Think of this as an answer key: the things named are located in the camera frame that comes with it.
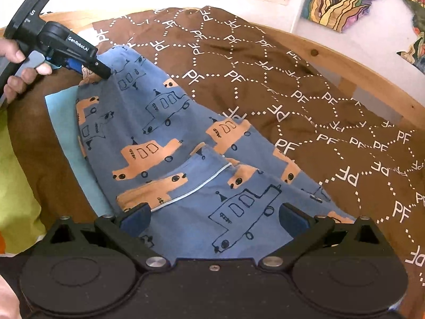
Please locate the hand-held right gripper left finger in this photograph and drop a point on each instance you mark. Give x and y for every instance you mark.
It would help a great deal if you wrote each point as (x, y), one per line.
(141, 217)

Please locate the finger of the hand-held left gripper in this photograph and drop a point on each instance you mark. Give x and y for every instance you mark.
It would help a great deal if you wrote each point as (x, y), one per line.
(72, 63)
(99, 69)

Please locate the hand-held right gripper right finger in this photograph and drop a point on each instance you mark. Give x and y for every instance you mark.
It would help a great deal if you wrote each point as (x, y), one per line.
(292, 217)

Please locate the blue car print pants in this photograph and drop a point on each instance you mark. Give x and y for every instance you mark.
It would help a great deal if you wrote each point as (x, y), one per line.
(199, 206)

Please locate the person's left hand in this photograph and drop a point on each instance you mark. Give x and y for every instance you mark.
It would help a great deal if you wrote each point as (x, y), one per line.
(30, 73)

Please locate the colourful printed bed sheet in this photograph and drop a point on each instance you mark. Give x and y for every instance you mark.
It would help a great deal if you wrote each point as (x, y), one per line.
(66, 113)

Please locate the brown letter print blanket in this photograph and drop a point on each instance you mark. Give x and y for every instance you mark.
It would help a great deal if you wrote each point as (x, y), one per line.
(298, 106)

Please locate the lime green cloth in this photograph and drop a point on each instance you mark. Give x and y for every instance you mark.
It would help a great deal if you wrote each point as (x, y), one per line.
(16, 189)

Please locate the wooden bed frame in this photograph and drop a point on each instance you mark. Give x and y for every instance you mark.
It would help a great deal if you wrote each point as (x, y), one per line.
(315, 53)

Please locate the white wall pipe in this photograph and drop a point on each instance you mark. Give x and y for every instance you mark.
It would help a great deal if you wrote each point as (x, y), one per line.
(300, 3)

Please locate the swirly colourful wall poster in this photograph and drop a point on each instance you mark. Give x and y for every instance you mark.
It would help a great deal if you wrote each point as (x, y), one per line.
(345, 3)

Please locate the dark flower wall poster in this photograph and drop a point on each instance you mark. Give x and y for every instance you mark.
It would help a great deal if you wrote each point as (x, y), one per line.
(415, 23)

